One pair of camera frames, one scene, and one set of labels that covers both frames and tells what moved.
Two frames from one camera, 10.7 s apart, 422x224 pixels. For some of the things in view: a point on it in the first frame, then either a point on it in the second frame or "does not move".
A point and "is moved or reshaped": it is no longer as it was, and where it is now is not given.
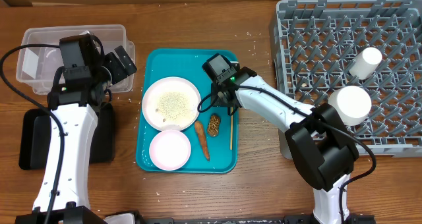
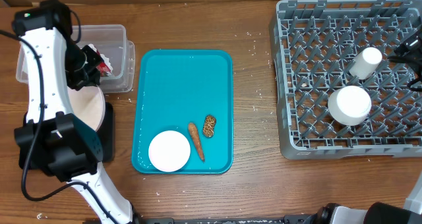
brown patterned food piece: x=213 y=126 is moved or reshaped
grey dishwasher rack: x=374 y=44 does not move
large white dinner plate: x=171 y=103 is moved or reshaped
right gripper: x=216 y=99 to x=412 y=47
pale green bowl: x=353 y=103 does not move
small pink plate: x=169 y=150 does not move
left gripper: x=119 y=72 to x=78 y=82
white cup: x=366 y=62 does not move
